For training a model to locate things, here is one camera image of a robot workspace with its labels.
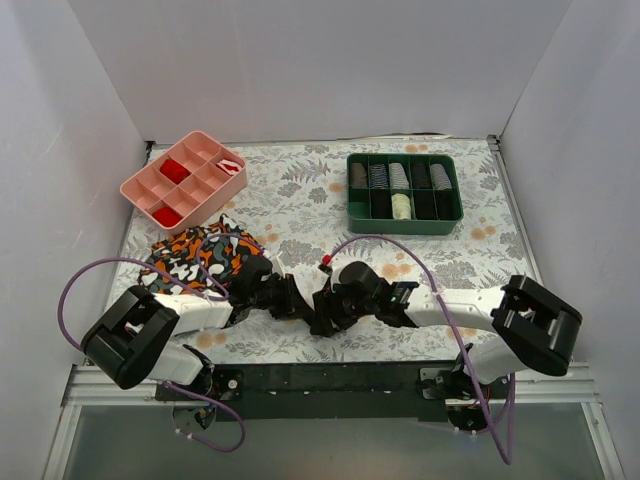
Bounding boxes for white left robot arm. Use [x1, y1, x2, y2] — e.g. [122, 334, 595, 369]
[81, 256, 314, 400]

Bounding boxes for white patterned rolled socks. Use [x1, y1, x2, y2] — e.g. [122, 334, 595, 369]
[430, 163, 453, 190]

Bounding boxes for floral fern table mat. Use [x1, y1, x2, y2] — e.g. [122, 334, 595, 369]
[184, 138, 532, 364]

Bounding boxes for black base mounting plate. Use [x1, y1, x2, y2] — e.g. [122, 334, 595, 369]
[155, 360, 484, 431]

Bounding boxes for red rolled garment front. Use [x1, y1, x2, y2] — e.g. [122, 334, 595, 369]
[151, 206, 183, 229]

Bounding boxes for pink compartment tray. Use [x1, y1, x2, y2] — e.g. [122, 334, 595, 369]
[120, 131, 248, 235]

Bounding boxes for black rolled socks back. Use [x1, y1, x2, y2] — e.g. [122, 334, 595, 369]
[410, 162, 431, 189]

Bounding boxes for black rolled socks front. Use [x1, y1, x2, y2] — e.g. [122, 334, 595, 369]
[370, 189, 393, 219]

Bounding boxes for blue striped rolled socks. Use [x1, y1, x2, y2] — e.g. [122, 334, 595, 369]
[368, 163, 390, 189]

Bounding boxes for red rolled garment back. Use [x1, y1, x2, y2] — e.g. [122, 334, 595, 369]
[159, 158, 191, 184]

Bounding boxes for grey brown rolled socks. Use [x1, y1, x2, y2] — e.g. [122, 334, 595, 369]
[349, 163, 368, 189]

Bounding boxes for cream rolled socks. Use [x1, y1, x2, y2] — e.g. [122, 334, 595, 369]
[391, 193, 412, 220]

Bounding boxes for green compartment tray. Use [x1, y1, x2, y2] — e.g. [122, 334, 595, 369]
[346, 153, 464, 236]

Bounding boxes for black rolled socks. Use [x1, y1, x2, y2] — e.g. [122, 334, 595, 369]
[370, 189, 393, 219]
[410, 162, 431, 189]

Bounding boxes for grey white rolled socks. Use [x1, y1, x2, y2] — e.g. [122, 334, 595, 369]
[389, 162, 410, 190]

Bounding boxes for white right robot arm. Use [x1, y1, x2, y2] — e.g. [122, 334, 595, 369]
[314, 261, 582, 398]

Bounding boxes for black underwear beige waistband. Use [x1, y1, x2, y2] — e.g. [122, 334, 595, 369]
[310, 291, 351, 338]

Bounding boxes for orange camouflage patterned garment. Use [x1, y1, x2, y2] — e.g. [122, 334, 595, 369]
[137, 214, 264, 296]

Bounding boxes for red white rolled garment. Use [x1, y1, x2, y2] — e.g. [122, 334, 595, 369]
[216, 158, 242, 176]

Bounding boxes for aluminium frame rail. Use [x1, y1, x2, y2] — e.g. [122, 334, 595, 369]
[44, 362, 625, 479]

